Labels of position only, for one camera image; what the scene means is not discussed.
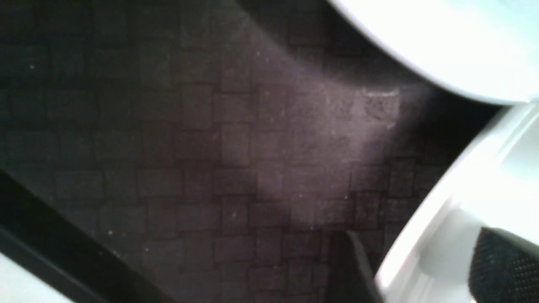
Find white square rice plate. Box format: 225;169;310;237
375;104;539;303

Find white small bowl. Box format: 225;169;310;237
330;0;539;105

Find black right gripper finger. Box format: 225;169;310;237
468;227;539;303

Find black serving tray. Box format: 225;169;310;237
0;0;499;303

